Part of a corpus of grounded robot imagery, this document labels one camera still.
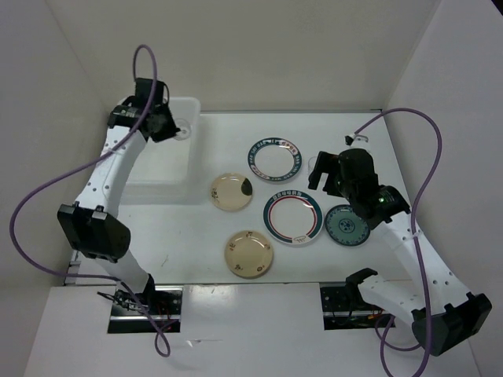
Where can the white plate red green rim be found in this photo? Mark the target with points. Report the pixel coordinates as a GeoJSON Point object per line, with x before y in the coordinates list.
{"type": "Point", "coordinates": [293, 217]}

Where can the white plate dark green rim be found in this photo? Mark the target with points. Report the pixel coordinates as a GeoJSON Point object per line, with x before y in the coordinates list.
{"type": "Point", "coordinates": [274, 160]}

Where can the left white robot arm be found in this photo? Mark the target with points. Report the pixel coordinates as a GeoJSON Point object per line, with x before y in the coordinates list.
{"type": "Point", "coordinates": [91, 223]}

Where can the beige plate with black patch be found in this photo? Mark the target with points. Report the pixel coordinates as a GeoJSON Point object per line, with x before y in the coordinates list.
{"type": "Point", "coordinates": [231, 192]}

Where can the white plastic bin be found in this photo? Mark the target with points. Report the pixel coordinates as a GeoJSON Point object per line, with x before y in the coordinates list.
{"type": "Point", "coordinates": [146, 172]}

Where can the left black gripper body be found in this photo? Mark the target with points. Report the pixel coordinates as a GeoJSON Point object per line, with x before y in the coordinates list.
{"type": "Point", "coordinates": [167, 127]}

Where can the clear glass cup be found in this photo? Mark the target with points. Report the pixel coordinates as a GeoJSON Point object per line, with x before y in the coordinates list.
{"type": "Point", "coordinates": [184, 129]}
{"type": "Point", "coordinates": [312, 162]}

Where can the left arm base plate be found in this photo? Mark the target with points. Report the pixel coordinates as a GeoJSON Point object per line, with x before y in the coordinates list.
{"type": "Point", "coordinates": [126, 316]}

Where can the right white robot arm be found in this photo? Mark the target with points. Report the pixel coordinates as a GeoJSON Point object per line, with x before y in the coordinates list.
{"type": "Point", "coordinates": [449, 313]}

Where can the beige plate with red marks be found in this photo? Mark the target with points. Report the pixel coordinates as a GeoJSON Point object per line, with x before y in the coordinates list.
{"type": "Point", "coordinates": [248, 254]}

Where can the teal patterned small plate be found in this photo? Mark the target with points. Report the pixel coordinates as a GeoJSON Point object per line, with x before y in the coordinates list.
{"type": "Point", "coordinates": [345, 227]}

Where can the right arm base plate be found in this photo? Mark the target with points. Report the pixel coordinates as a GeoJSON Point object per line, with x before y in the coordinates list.
{"type": "Point", "coordinates": [341, 313]}

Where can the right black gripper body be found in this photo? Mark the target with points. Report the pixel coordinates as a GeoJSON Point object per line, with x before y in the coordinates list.
{"type": "Point", "coordinates": [346, 188]}

